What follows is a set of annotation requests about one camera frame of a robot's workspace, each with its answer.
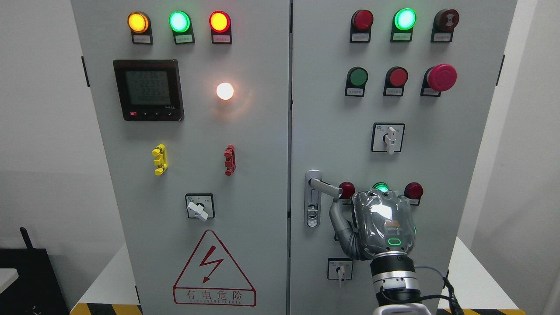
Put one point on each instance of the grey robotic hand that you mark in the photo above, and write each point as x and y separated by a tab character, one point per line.
384	223

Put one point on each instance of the silver door handle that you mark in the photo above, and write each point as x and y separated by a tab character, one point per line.
314	187

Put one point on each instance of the grey cabinet door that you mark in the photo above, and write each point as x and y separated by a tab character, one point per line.
332	132
250	205

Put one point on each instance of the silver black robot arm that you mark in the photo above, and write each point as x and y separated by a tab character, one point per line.
396	285

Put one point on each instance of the red indicator light left door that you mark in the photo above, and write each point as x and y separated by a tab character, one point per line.
220	25

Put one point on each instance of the green indicator light left door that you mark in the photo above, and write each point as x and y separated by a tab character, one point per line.
182	28

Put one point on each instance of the green indicator light middle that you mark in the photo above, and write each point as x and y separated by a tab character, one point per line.
381	186

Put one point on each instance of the red indicator light middle right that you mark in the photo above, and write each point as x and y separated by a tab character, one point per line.
414	191

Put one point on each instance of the red indicator light middle left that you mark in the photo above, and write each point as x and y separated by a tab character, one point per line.
348	190

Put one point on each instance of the white platform with hazard stripes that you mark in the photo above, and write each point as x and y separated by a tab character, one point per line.
114	291

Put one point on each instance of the red push button upper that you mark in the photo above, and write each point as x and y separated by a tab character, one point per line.
395	81

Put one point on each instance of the green push button upper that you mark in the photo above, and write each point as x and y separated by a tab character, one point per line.
356	81

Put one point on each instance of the red emergency stop button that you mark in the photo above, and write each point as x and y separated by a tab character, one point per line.
437	79

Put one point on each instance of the red electrical hazard sticker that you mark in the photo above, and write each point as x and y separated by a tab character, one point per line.
211	276

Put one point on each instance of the red indicator light top row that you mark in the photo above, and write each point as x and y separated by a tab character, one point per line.
360	26

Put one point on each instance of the green indicator light top row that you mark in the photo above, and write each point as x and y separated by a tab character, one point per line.
402	26

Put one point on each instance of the white indicator light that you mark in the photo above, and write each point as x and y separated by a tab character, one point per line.
225	91

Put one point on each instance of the dark red buzzer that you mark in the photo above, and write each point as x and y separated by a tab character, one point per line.
443	25

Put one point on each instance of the black digital power meter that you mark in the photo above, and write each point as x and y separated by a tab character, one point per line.
149	89

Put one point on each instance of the yellow indicator light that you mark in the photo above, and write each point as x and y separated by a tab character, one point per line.
140	28

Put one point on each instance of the black box with antenna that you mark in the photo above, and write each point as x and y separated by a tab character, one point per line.
36	290

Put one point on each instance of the white rotary switch lower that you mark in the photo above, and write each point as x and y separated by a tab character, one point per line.
340	269

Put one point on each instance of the white rotary switch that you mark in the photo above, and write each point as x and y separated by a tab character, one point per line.
387	137
340	269

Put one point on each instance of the white rotary switch upper right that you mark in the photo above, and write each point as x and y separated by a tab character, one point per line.
387	137

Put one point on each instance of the red terminal post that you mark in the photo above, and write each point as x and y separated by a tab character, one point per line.
230	160

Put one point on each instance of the white rotary switch left door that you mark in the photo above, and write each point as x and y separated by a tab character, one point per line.
200	206

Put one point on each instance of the yellow terminal post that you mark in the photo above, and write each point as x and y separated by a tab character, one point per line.
160	159

